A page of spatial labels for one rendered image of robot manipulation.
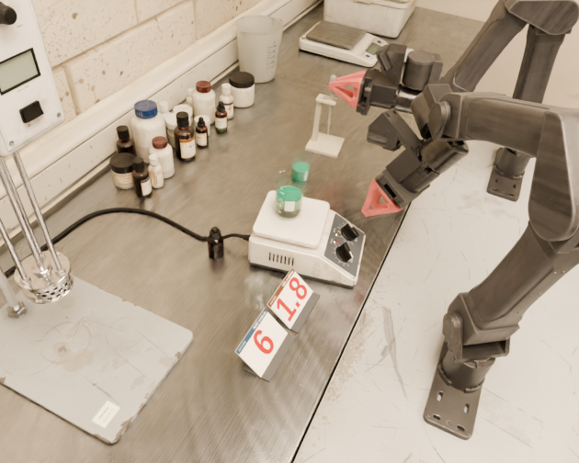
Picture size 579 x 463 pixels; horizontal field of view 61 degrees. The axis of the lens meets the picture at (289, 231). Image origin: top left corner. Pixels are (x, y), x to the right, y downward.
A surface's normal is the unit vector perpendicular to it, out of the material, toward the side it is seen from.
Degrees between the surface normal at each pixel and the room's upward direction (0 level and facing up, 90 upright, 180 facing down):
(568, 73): 90
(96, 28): 90
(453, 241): 0
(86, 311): 0
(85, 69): 90
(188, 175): 0
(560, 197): 90
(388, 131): 78
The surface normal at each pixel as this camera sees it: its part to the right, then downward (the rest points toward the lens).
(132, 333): 0.07, -0.72
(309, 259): -0.24, 0.66
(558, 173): -0.98, 0.07
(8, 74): 0.90, 0.34
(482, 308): -0.92, -0.01
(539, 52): -0.11, 0.80
